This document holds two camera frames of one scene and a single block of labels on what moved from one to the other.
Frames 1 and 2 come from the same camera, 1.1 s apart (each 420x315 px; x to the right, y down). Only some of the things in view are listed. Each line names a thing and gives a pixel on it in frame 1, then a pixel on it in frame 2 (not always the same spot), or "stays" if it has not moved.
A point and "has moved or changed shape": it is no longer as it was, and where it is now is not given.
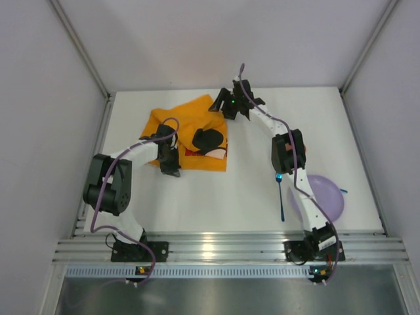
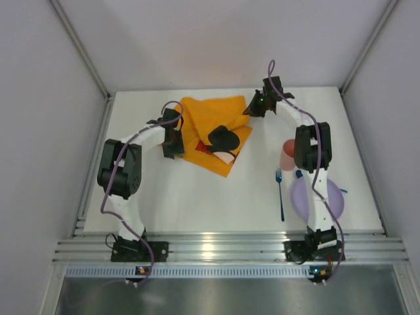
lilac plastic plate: [326, 191] stays
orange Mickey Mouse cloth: [202, 135] has moved or changed shape
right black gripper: [226, 102] -> [256, 105]
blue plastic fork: [279, 177] stays
